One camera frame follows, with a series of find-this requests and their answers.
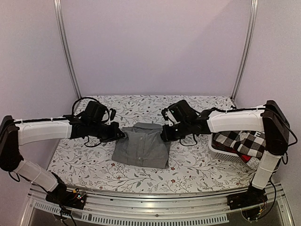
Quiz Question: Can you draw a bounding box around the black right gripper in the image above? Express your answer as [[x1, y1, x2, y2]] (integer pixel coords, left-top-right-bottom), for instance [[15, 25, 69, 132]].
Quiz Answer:
[[161, 120, 191, 142]]

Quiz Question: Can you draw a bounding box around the floral patterned table cloth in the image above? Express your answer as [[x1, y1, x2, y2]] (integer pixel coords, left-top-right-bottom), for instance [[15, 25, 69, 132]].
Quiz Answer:
[[48, 95, 254, 194]]

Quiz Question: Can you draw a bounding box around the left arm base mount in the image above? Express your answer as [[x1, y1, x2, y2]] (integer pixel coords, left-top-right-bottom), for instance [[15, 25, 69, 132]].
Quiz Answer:
[[46, 188, 87, 210]]

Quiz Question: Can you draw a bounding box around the aluminium frame post left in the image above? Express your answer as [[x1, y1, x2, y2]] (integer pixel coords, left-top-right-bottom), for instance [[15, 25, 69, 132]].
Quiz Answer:
[[53, 0, 82, 99]]

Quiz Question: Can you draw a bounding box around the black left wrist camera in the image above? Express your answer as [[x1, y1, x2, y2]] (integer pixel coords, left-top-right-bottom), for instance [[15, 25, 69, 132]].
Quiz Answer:
[[81, 101, 116, 125]]

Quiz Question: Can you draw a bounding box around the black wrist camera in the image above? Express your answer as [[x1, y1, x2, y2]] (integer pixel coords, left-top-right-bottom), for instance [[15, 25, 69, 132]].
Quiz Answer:
[[161, 99, 198, 126], [81, 101, 116, 125]]

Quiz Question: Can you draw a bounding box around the aluminium frame post right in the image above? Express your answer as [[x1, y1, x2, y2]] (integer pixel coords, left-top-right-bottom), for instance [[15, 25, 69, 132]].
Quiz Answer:
[[231, 0, 258, 102]]

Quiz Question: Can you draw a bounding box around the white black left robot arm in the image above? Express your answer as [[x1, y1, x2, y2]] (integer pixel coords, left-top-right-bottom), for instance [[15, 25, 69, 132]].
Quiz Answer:
[[0, 115, 125, 204]]

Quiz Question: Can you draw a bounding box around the aluminium front rail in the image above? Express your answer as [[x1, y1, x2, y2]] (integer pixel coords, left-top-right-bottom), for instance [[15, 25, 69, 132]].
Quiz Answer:
[[20, 183, 297, 226]]

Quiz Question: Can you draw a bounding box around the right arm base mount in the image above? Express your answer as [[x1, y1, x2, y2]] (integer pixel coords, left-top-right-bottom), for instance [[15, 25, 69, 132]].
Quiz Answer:
[[227, 186, 268, 210]]

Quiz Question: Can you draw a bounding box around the grey long sleeve shirt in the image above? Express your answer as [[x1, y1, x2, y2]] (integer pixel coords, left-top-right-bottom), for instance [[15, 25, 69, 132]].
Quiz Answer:
[[111, 122, 170, 169]]

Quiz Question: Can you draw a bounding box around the white plastic laundry basket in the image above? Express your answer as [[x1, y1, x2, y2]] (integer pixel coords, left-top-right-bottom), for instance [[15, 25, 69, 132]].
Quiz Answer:
[[208, 136, 243, 163]]

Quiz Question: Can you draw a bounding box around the black white checkered shirt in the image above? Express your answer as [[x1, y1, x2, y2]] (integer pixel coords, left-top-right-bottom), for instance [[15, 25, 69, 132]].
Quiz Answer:
[[212, 131, 266, 158]]

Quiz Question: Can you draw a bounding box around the red black plaid shirt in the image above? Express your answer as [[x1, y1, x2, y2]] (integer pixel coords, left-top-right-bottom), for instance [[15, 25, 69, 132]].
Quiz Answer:
[[237, 153, 261, 170]]

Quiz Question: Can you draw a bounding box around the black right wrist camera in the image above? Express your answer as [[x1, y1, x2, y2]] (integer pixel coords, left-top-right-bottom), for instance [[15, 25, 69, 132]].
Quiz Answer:
[[161, 99, 198, 126]]

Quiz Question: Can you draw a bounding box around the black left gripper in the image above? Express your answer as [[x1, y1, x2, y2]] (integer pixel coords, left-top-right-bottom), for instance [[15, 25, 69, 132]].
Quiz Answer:
[[89, 121, 125, 144]]

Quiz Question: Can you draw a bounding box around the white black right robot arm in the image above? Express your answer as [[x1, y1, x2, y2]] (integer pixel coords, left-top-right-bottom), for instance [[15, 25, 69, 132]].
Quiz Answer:
[[161, 100, 292, 205]]

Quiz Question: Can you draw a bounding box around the aluminium frame post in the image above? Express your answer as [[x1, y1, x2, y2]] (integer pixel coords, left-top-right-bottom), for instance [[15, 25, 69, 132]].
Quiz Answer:
[[231, 0, 258, 102], [53, 0, 82, 99]]

